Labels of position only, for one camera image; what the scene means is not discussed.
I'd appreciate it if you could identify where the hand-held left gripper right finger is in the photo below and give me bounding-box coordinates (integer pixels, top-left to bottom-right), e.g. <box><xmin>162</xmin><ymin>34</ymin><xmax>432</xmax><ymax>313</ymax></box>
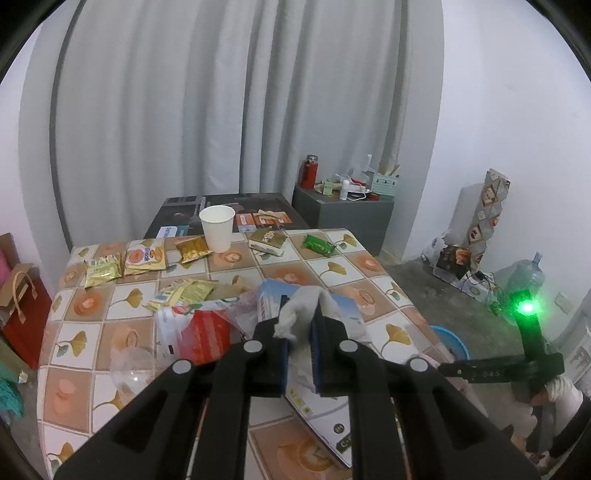
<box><xmin>310</xmin><ymin>300</ymin><xmax>541</xmax><ymax>480</ymax></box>

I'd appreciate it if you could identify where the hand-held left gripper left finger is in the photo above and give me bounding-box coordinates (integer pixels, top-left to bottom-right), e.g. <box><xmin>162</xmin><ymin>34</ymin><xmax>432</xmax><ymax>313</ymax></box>
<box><xmin>53</xmin><ymin>295</ymin><xmax>291</xmax><ymax>480</ymax></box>

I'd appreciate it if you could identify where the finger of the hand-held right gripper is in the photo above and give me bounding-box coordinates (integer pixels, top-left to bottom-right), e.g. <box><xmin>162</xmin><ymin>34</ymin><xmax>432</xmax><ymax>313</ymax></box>
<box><xmin>438</xmin><ymin>356</ymin><xmax>527</xmax><ymax>380</ymax></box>

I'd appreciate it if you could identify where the white tissue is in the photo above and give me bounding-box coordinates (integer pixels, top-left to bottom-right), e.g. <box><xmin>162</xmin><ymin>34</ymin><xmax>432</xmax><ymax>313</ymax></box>
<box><xmin>273</xmin><ymin>285</ymin><xmax>341</xmax><ymax>343</ymax></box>

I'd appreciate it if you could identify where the large yellow snack packet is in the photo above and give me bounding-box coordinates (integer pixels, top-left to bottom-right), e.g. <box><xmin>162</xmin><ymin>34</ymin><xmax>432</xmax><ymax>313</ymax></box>
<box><xmin>157</xmin><ymin>278</ymin><xmax>218</xmax><ymax>309</ymax></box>

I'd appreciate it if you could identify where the blue plastic basin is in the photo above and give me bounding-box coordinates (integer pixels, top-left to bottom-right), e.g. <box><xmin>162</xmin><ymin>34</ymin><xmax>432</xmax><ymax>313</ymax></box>
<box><xmin>429</xmin><ymin>325</ymin><xmax>471</xmax><ymax>361</ymax></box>

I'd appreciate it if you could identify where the clear water jug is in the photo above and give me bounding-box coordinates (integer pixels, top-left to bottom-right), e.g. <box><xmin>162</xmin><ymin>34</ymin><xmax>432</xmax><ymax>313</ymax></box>
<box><xmin>505</xmin><ymin>251</ymin><xmax>546</xmax><ymax>320</ymax></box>

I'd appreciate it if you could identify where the blue white printed carton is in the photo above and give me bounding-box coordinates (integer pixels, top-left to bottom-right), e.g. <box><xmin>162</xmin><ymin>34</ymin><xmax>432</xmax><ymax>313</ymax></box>
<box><xmin>255</xmin><ymin>278</ymin><xmax>372</xmax><ymax>469</ymax></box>

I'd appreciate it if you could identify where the red white plastic bag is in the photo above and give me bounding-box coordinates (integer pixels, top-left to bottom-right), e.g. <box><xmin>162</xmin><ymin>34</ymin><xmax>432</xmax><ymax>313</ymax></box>
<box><xmin>154</xmin><ymin>301</ymin><xmax>246</xmax><ymax>366</ymax></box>

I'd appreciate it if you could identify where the patterned wrapped column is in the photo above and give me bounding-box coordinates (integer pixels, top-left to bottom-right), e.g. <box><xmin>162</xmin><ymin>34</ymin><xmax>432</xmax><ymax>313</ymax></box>
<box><xmin>468</xmin><ymin>168</ymin><xmax>511</xmax><ymax>267</ymax></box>

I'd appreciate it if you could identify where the grey cabinet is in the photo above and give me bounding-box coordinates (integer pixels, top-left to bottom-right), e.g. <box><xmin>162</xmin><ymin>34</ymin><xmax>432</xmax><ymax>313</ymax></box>
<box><xmin>292</xmin><ymin>185</ymin><xmax>395</xmax><ymax>257</ymax></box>

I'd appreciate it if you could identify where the gold snack packet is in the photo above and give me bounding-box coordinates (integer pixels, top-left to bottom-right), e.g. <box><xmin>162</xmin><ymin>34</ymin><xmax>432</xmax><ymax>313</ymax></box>
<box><xmin>175</xmin><ymin>236</ymin><xmax>213</xmax><ymax>265</ymax></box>

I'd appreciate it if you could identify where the tan orange packet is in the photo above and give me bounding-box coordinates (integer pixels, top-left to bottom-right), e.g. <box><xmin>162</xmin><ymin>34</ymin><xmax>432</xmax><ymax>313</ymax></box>
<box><xmin>255</xmin><ymin>209</ymin><xmax>293</xmax><ymax>228</ymax></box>

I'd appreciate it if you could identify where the white paper cup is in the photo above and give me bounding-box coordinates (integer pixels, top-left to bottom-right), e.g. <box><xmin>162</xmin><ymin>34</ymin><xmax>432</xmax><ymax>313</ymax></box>
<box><xmin>199</xmin><ymin>205</ymin><xmax>236</xmax><ymax>254</ymax></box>

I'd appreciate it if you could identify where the clear plastic lid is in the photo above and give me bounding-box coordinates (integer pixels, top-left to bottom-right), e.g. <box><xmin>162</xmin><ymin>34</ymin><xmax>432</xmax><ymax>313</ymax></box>
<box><xmin>110</xmin><ymin>348</ymin><xmax>158</xmax><ymax>410</ymax></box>

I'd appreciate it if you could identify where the orange yellow snack packet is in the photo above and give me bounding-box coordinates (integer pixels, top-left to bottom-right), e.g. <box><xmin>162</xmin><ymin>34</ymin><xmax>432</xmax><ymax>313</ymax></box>
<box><xmin>122</xmin><ymin>240</ymin><xmax>167</xmax><ymax>276</ymax></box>

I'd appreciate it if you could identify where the dark printed board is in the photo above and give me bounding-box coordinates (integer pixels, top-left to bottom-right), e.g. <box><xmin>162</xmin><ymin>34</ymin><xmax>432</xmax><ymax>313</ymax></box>
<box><xmin>144</xmin><ymin>193</ymin><xmax>311</xmax><ymax>239</ymax></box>

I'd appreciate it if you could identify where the red thermos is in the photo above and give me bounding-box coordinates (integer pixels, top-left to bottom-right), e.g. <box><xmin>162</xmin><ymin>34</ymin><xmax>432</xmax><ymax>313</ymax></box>
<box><xmin>300</xmin><ymin>154</ymin><xmax>320</xmax><ymax>189</ymax></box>

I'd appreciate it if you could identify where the green white box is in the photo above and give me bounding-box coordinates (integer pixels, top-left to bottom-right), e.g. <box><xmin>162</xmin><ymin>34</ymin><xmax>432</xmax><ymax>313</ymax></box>
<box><xmin>372</xmin><ymin>171</ymin><xmax>400</xmax><ymax>199</ymax></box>

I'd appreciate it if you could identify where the yellow green snack packet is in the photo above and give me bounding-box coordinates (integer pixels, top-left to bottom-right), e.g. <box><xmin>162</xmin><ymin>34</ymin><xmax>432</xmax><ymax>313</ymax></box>
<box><xmin>84</xmin><ymin>255</ymin><xmax>123</xmax><ymax>288</ymax></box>

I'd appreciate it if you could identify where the red gift bag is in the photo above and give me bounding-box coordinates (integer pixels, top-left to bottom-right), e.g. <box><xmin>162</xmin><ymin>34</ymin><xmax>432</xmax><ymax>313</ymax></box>
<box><xmin>1</xmin><ymin>263</ymin><xmax>53</xmax><ymax>370</ymax></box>

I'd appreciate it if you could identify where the white curtain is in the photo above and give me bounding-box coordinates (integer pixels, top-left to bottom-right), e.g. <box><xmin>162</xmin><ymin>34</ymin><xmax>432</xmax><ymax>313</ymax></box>
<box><xmin>18</xmin><ymin>0</ymin><xmax>445</xmax><ymax>247</ymax></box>

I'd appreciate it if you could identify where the teal cloth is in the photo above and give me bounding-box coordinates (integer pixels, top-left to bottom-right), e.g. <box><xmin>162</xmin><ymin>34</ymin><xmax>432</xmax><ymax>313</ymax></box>
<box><xmin>0</xmin><ymin>364</ymin><xmax>25</xmax><ymax>418</ymax></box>

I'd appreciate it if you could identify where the brown bag with pink filling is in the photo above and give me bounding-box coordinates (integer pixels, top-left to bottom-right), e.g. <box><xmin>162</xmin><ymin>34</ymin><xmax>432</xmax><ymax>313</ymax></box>
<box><xmin>0</xmin><ymin>233</ymin><xmax>20</xmax><ymax>298</ymax></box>

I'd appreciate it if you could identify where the black curved pole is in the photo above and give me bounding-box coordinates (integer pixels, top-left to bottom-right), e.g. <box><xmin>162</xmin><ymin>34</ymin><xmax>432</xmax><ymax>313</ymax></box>
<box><xmin>48</xmin><ymin>0</ymin><xmax>89</xmax><ymax>253</ymax></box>

